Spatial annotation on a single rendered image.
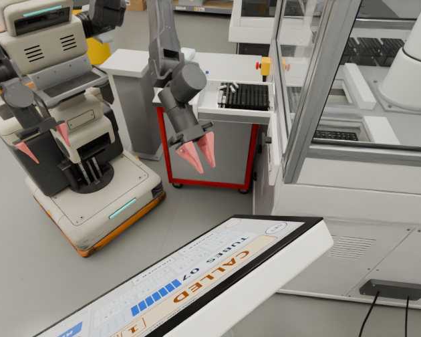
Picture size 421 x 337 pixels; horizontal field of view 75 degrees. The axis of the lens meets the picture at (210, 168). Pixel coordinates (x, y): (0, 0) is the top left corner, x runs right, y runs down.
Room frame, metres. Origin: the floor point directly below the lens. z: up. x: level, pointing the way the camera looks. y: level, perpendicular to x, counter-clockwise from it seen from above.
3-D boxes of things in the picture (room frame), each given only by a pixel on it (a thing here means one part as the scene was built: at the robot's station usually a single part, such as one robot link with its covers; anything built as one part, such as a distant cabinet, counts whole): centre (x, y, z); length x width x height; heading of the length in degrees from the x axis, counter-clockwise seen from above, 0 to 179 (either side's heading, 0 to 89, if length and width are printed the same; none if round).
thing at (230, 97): (1.08, -0.15, 0.87); 0.22 x 0.18 x 0.06; 83
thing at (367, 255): (0.97, -0.74, 0.40); 1.03 x 0.95 x 0.80; 173
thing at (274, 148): (0.76, -0.23, 0.87); 0.29 x 0.02 x 0.11; 173
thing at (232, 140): (1.51, -0.02, 0.38); 0.62 x 0.58 x 0.76; 173
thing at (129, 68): (1.73, 0.53, 0.38); 0.30 x 0.30 x 0.76; 78
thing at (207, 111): (1.08, -0.16, 0.86); 0.40 x 0.26 x 0.06; 83
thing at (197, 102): (1.11, 0.05, 0.87); 0.29 x 0.02 x 0.11; 173
